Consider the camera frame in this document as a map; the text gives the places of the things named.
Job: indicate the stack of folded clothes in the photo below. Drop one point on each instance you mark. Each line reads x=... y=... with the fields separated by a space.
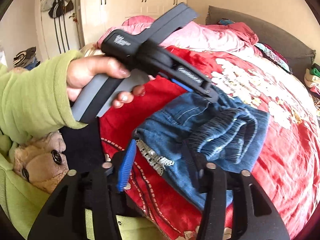
x=312 y=82

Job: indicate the teal patterned pillow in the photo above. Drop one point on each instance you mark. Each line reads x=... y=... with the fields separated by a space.
x=274 y=56

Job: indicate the bags hanging on door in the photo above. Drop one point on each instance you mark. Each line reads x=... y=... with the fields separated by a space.
x=56 y=8

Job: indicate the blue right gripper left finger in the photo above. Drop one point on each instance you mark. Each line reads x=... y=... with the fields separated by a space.
x=126 y=164

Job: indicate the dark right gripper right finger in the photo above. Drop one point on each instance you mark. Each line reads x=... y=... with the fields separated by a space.
x=195 y=163

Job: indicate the blue denim pants lace trim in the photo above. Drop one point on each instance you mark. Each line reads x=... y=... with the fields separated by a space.
x=228 y=133

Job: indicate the pink quilt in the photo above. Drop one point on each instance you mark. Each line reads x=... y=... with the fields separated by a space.
x=230 y=38

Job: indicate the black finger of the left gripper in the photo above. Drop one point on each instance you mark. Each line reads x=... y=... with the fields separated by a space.
x=209 y=93

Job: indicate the person's left hand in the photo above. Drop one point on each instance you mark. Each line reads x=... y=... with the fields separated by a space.
x=81 y=71

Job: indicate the dark grey headboard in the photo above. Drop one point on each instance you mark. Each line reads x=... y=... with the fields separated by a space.
x=299 y=55

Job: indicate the cream wardrobe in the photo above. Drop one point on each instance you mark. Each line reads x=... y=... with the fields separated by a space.
x=99 y=15

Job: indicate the plush bear on clothing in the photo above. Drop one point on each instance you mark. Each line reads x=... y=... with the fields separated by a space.
x=42 y=162

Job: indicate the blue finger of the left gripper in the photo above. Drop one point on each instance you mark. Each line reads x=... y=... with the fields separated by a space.
x=186 y=87

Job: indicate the red floral bedspread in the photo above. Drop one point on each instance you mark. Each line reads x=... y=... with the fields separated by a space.
x=287 y=167

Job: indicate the green sleeve left forearm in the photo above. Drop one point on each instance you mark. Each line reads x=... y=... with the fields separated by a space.
x=35 y=103

